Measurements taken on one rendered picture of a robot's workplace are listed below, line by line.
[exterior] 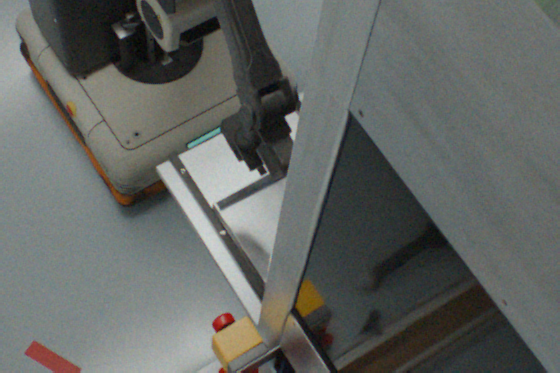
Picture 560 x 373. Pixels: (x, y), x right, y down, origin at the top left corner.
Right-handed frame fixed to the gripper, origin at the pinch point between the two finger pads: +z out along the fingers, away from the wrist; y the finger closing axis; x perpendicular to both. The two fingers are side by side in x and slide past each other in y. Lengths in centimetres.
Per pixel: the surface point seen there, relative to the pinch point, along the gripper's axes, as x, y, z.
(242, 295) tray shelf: -10.5, 20.8, 15.0
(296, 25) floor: 76, -55, 120
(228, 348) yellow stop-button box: -20.6, 28.2, -1.9
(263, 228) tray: 0.3, 11.7, 16.6
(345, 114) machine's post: -13, 17, -77
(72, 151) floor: -11, -51, 119
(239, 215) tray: -2.3, 6.9, 17.5
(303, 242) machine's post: -13, 23, -45
